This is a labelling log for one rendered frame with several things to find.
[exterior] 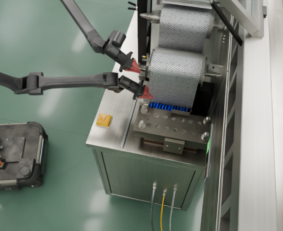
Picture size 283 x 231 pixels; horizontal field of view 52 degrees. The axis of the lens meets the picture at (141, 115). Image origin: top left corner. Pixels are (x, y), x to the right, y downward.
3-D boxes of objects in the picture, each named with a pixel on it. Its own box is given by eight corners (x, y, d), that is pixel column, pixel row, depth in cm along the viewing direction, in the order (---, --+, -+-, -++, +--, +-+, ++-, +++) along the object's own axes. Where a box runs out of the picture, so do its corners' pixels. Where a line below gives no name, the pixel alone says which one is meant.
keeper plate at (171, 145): (163, 147, 154) (164, 137, 145) (182, 151, 153) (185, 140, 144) (162, 151, 153) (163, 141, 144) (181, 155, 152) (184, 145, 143)
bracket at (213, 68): (208, 65, 138) (208, 62, 136) (220, 67, 137) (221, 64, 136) (207, 73, 135) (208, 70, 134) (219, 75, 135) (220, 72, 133)
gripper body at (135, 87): (135, 101, 151) (123, 94, 149) (139, 86, 157) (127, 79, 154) (141, 95, 146) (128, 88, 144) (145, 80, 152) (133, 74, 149)
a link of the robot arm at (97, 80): (26, 92, 139) (27, 71, 141) (30, 96, 144) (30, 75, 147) (116, 88, 141) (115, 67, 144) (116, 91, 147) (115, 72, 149)
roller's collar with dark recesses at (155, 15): (152, 17, 154) (152, 7, 148) (163, 19, 153) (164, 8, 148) (150, 25, 150) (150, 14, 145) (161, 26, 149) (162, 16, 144)
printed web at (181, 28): (160, 66, 188) (165, -4, 146) (196, 72, 186) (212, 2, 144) (147, 114, 167) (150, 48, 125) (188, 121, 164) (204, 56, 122)
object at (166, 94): (148, 102, 159) (149, 80, 143) (191, 110, 156) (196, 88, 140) (148, 103, 158) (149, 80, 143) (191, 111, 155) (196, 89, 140)
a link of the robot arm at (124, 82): (118, 81, 144) (122, 72, 146) (113, 85, 150) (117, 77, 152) (130, 87, 146) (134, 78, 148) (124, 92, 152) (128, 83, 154)
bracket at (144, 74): (140, 96, 175) (140, 59, 150) (150, 97, 174) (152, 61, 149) (138, 102, 172) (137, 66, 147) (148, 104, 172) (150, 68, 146)
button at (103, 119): (100, 115, 167) (99, 112, 165) (111, 117, 166) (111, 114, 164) (96, 124, 163) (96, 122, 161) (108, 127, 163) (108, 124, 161)
